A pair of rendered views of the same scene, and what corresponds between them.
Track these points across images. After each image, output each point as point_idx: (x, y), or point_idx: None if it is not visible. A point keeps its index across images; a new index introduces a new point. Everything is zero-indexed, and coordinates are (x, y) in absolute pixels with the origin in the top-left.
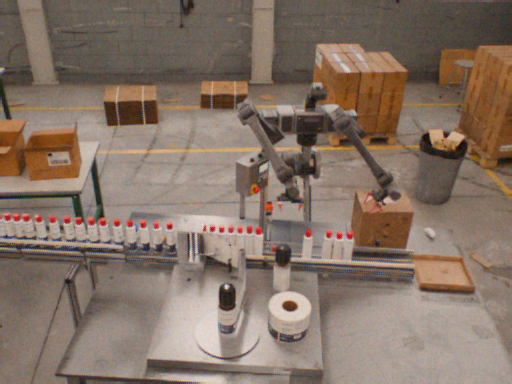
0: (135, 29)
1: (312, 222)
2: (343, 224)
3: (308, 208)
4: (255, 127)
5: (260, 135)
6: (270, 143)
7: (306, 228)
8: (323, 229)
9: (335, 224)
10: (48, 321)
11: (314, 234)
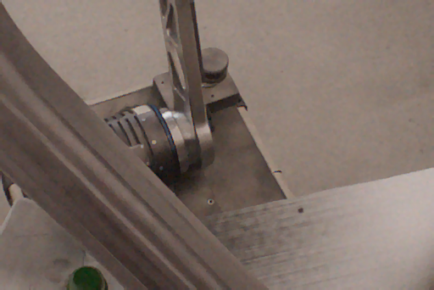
0: None
1: (294, 204)
2: (431, 177)
3: (190, 21)
4: (6, 125)
5: (75, 191)
6: (180, 227)
7: (282, 256)
8: (359, 240)
9: (398, 187)
10: None
11: (332, 289)
